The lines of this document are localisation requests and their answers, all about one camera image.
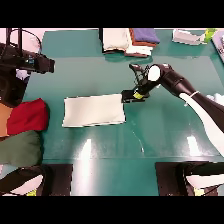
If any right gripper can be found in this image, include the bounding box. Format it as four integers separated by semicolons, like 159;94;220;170
120;87;151;104

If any white box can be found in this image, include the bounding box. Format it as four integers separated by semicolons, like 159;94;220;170
172;28;205;46

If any black cable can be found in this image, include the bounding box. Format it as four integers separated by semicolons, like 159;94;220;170
19;28;43;54

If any pale lilac garment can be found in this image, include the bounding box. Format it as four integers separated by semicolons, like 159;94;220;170
211;30;224;63

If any purple folded garment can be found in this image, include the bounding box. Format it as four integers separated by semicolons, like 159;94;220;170
132;28;161;45

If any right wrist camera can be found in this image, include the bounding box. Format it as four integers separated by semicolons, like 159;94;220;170
128;62;150;86

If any orange garment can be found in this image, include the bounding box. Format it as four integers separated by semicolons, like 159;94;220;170
0;102;15;138

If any white folded garment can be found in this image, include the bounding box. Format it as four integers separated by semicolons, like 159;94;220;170
125;44;154;57

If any dark green garment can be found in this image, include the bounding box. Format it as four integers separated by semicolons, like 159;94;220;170
0;129;45;168

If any cream folded garment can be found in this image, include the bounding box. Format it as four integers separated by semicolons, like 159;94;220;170
102;28;131;54

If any red garment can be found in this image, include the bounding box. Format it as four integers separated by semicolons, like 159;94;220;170
6;97;51;136

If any green object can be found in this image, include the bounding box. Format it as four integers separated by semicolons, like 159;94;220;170
203;28;218;43

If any beige shirt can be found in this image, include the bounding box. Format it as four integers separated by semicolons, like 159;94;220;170
61;93;127;129

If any brown folded garment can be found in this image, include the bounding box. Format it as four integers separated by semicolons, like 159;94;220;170
129;28;158;49

